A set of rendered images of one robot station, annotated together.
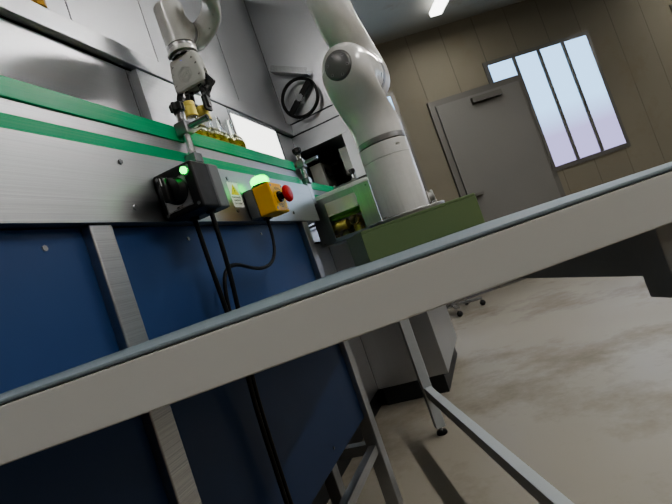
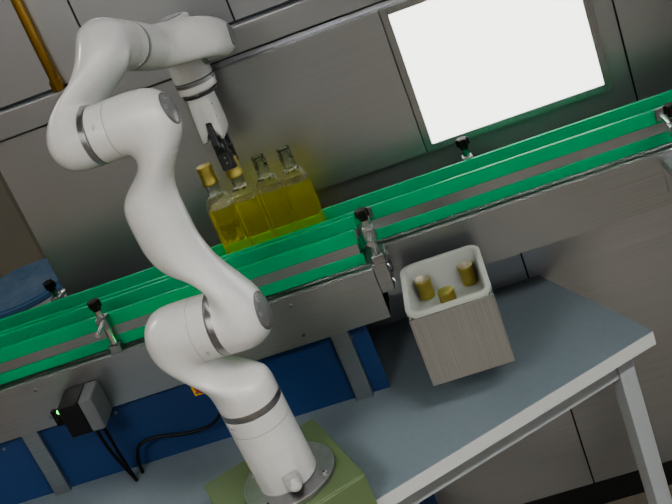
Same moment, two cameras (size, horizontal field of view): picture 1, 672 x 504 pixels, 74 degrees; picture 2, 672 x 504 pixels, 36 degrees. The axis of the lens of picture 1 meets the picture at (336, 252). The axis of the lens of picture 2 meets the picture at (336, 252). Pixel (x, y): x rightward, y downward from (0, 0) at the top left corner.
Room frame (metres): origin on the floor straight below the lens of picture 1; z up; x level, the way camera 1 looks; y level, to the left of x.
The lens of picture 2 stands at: (1.02, -1.90, 1.95)
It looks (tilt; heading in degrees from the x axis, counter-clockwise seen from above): 23 degrees down; 80
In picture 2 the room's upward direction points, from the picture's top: 22 degrees counter-clockwise
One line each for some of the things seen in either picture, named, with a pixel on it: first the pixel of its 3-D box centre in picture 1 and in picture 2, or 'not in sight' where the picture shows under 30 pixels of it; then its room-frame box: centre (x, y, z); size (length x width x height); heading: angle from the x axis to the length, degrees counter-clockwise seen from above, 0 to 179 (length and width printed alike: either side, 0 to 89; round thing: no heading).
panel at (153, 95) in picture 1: (234, 149); (394, 85); (1.67, 0.24, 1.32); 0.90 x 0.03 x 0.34; 161
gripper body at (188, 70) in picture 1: (189, 72); (208, 111); (1.27, 0.23, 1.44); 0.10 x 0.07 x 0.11; 71
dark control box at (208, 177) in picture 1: (192, 193); (85, 409); (0.76, 0.20, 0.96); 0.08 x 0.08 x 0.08; 71
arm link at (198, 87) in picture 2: (182, 53); (196, 84); (1.27, 0.23, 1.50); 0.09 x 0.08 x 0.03; 71
